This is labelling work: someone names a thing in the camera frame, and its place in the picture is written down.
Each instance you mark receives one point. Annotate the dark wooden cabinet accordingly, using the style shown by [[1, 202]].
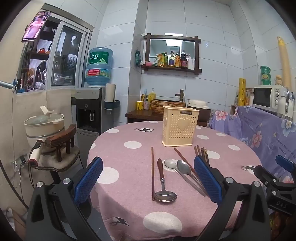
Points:
[[138, 115]]

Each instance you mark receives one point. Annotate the white squeeze bottle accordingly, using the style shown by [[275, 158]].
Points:
[[190, 62]]

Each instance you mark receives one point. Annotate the green hanging packet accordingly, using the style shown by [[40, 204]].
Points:
[[138, 58]]

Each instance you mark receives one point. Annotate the blue cup holder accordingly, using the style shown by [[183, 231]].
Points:
[[112, 104]]

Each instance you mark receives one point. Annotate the sliding glass window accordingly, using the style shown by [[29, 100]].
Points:
[[64, 58]]

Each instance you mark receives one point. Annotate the white and red hair dryer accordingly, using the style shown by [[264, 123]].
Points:
[[34, 155]]

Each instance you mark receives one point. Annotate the toothbrushes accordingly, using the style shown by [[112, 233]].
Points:
[[143, 95]]

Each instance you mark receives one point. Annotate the dark soy sauce bottle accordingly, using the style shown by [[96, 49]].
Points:
[[184, 60]]

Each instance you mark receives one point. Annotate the pink bowl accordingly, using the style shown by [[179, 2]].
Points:
[[148, 63]]

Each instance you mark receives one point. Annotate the metal clamp pole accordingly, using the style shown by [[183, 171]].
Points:
[[8, 85]]

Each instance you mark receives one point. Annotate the yellow snack bag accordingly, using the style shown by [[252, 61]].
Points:
[[161, 60]]

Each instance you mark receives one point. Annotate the small dark wooden stool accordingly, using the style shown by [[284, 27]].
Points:
[[62, 139]]

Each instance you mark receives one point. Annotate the beige plastic utensil holder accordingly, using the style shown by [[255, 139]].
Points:
[[178, 132]]

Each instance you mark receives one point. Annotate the yellow cup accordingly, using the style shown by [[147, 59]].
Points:
[[140, 106]]

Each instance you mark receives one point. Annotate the amber oil bottle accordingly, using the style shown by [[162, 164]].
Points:
[[177, 60]]

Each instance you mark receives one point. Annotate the pink polka dot tablecloth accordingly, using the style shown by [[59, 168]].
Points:
[[129, 166]]

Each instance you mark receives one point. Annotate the patterned pink cup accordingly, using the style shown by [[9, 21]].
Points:
[[147, 106]]

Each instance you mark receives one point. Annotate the yellow lid jar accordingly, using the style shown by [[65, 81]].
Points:
[[278, 80]]

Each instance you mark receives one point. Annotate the white paper cup stack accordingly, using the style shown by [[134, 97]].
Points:
[[110, 92]]

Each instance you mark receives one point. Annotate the mounted smartphone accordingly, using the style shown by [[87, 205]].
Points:
[[35, 26]]

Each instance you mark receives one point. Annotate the woven brown sink basin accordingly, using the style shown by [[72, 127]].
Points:
[[159, 106]]

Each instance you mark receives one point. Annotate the long yellow tube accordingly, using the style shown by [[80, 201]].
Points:
[[285, 62]]

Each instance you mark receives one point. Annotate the beige seat cushion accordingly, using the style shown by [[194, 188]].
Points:
[[69, 157]]

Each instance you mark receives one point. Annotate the yellow foil roll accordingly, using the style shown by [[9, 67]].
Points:
[[241, 91]]

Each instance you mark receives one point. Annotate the purple floral cloth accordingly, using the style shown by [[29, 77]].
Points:
[[259, 132]]

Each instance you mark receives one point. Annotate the yellow soap bottle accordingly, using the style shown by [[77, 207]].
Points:
[[152, 96]]

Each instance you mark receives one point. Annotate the blue water jug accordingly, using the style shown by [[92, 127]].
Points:
[[99, 67]]

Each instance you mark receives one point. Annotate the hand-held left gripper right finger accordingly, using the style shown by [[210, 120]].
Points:
[[207, 180]]

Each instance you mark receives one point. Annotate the wooden framed mirror shelf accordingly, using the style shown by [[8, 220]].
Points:
[[171, 44]]

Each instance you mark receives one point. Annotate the white kettle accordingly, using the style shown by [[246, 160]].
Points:
[[289, 104]]

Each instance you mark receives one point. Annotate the long steel spoon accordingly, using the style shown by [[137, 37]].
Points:
[[183, 167], [170, 164]]

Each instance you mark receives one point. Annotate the grey water dispenser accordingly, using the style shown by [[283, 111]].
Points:
[[91, 111]]

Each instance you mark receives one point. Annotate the white power strip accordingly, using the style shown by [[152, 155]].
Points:
[[19, 161]]

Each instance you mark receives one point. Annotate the cream pot with lid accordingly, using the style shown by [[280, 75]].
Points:
[[44, 125]]

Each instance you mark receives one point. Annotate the green instant noodle cups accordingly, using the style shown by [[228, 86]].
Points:
[[265, 76]]

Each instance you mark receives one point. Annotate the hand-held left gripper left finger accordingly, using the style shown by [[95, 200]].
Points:
[[89, 178]]

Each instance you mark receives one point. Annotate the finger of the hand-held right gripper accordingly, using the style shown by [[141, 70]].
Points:
[[266, 175], [285, 162]]

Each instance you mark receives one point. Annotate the white and brown rice cooker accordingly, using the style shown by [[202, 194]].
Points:
[[203, 109]]

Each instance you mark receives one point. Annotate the white microwave oven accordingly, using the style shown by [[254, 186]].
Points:
[[263, 97]]

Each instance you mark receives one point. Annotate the blue label sauce bottle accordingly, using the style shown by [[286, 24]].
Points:
[[171, 60]]

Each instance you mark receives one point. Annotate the bronze faucet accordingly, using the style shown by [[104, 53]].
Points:
[[180, 94]]

